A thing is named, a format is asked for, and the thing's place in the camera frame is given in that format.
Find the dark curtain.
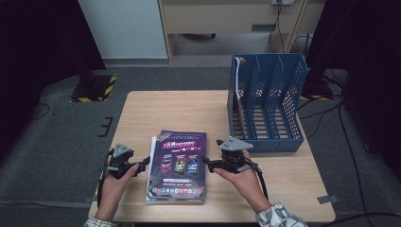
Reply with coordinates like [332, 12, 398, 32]
[305, 0, 401, 178]

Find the light wooden cabinet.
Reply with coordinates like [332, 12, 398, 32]
[157, 0, 325, 65]

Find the person's right hand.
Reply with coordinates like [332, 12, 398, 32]
[212, 149, 268, 209]

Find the purple magazine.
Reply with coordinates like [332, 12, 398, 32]
[146, 130, 208, 202]

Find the black tape mark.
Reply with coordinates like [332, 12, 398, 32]
[97, 116, 113, 138]

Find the thin black floor cable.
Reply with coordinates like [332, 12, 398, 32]
[27, 102, 51, 121]

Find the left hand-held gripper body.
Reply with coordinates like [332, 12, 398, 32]
[105, 142, 136, 181]

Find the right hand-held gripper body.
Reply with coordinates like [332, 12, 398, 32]
[216, 135, 260, 174]

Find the blue plastic file rack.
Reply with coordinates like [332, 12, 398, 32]
[226, 52, 309, 154]

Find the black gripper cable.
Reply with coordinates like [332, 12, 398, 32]
[96, 150, 114, 207]
[244, 157, 270, 201]

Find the white panel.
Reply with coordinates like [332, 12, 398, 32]
[78, 0, 168, 60]

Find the person's left hand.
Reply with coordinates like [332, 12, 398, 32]
[101, 163, 140, 207]

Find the grey drawer handle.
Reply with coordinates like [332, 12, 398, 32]
[251, 24, 277, 32]

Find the black magazine with red cards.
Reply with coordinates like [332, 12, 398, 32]
[233, 56, 250, 140]

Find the black looped cable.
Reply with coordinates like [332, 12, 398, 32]
[294, 33, 313, 55]

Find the black hanging cable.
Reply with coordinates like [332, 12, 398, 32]
[268, 1, 286, 53]

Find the black yellow striped stand base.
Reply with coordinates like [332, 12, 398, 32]
[69, 74, 117, 103]
[299, 79, 335, 102]

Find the long black floor cable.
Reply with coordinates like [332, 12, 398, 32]
[338, 100, 370, 221]

